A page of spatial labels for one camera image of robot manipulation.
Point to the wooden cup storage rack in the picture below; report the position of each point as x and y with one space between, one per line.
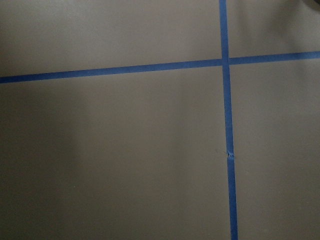
313 4

